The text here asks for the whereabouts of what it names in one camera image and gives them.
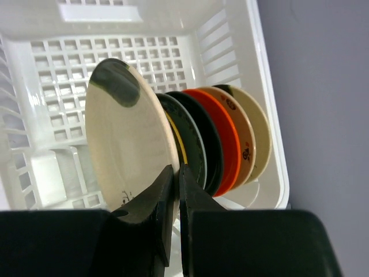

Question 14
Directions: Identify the black plate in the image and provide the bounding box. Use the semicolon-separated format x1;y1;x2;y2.
168;91;224;196

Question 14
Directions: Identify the white plastic dish rack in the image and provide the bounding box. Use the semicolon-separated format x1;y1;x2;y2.
1;1;289;210

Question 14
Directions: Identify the tan flower plate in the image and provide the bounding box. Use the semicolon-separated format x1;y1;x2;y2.
200;87;256;190

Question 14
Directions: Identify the lime green plate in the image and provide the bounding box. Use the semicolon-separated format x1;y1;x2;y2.
165;111;188;164

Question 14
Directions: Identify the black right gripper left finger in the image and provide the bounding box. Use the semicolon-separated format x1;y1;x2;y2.
112;165;175;267

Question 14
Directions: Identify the yellow patterned plate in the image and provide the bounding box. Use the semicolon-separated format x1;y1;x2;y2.
157;93;207;188

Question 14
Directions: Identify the beige plate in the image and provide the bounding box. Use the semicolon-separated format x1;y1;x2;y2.
214;84;272;184

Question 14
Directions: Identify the cream plate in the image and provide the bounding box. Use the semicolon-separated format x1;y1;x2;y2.
85;58;180;211

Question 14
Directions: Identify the orange plate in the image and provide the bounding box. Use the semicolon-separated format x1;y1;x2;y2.
182;89;241;197

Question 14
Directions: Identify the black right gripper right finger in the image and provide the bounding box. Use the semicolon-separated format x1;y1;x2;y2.
179;163;225;276

